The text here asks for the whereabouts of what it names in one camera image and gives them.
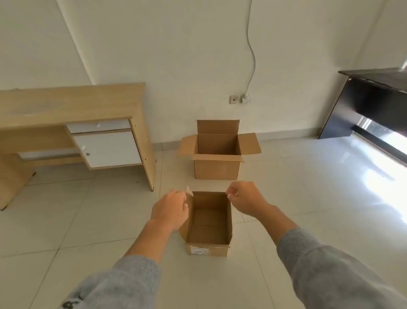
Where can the person's right hand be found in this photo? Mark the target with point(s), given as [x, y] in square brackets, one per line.
[249, 199]

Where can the person's left hand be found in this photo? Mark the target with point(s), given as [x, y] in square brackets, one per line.
[168, 208]

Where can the person's left fingers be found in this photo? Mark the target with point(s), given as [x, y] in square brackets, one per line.
[183, 201]

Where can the person's right fingers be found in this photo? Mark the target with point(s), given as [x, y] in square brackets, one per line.
[232, 194]

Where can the small cardboard box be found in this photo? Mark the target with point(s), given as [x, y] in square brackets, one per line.
[208, 222]

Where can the person's right forearm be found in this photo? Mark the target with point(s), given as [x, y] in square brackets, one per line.
[318, 264]

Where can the person's left forearm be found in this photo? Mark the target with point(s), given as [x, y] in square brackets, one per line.
[127, 264]

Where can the large open cardboard box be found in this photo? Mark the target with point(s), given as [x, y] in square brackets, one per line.
[217, 152]

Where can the white cabinet door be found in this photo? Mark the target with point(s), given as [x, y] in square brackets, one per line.
[108, 149]

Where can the white plug adapter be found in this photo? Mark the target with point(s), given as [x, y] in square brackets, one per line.
[245, 98]

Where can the white desk drawer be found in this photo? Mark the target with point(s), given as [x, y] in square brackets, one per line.
[98, 126]

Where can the light wooden desk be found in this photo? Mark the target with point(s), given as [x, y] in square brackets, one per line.
[63, 127]

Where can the dark wooden desk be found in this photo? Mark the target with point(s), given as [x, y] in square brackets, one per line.
[368, 102]

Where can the white wall socket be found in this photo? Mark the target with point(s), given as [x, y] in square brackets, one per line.
[233, 99]

